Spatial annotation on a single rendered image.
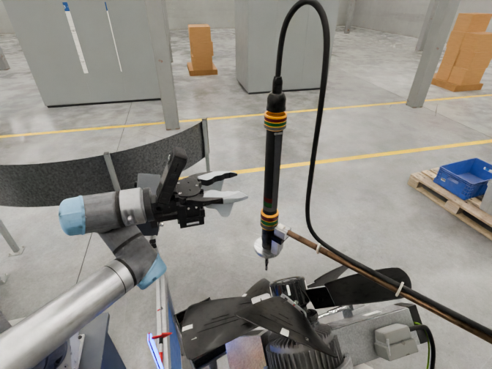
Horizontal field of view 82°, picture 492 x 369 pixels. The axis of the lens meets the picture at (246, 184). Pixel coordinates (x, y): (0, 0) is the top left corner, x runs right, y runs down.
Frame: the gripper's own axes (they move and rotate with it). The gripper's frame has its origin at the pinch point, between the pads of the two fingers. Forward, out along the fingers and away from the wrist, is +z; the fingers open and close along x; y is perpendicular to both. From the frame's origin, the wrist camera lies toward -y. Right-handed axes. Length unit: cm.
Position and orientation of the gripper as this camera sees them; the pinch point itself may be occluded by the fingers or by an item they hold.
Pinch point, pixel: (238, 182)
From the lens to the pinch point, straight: 62.6
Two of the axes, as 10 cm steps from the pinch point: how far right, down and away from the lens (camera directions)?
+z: 9.6, -1.5, 2.3
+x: 2.8, 5.2, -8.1
